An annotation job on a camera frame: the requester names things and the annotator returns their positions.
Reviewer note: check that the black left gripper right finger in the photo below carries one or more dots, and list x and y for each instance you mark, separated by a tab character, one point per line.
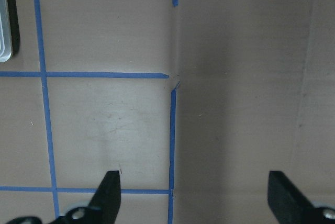
289	205

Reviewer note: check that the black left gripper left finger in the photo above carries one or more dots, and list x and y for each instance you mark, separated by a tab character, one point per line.
103	207

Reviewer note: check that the white digital kitchen scale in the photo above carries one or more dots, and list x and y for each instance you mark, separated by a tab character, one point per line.
10	34

